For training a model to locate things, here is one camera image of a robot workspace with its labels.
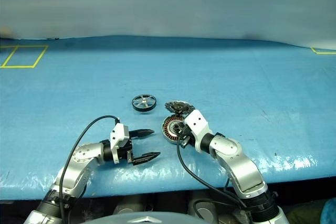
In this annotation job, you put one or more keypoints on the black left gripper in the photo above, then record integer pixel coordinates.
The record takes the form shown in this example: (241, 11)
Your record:
(125, 153)

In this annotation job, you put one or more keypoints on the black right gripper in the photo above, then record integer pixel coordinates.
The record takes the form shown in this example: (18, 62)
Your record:
(184, 131)

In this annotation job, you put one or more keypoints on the grey motor housing copper windings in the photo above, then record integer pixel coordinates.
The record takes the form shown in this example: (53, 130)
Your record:
(167, 129)

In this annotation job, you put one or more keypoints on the black spoked rotor wheel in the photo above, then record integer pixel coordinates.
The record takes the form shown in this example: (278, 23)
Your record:
(144, 100)

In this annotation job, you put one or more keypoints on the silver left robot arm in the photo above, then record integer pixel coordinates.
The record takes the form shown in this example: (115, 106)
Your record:
(84, 153)

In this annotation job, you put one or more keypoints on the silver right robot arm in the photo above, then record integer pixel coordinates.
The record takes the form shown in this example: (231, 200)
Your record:
(236, 161)

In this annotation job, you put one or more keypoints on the blue table cover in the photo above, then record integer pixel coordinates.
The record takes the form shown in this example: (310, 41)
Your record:
(210, 77)

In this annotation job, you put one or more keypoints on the grey robot torso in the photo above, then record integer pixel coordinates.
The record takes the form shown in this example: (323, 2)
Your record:
(147, 220)

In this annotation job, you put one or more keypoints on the blue plastic object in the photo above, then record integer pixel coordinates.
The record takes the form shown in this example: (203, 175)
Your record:
(329, 213)

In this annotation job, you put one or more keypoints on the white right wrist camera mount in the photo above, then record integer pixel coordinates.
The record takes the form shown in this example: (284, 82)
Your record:
(197, 124)

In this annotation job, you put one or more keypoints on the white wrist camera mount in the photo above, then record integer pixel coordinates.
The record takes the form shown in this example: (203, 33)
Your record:
(197, 124)
(118, 134)

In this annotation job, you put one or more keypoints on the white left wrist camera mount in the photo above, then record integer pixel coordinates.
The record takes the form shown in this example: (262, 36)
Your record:
(118, 134)

